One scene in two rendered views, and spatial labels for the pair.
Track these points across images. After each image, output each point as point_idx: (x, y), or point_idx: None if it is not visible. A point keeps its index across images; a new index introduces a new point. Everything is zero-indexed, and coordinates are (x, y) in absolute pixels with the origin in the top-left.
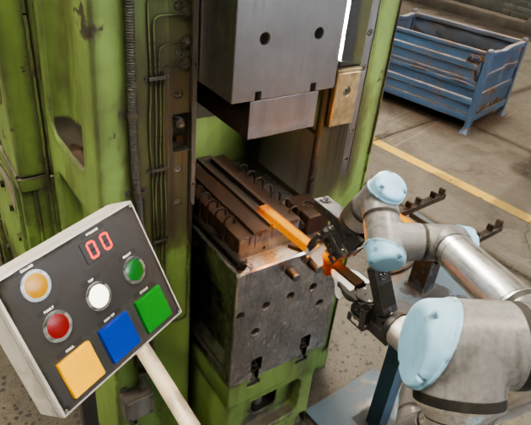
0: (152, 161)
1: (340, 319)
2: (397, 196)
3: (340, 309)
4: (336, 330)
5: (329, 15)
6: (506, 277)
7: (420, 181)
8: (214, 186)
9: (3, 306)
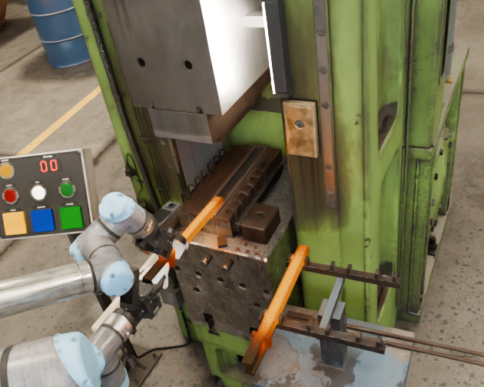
0: (140, 130)
1: (445, 380)
2: (103, 213)
3: (459, 373)
4: (426, 385)
5: (193, 51)
6: None
7: None
8: (229, 169)
9: None
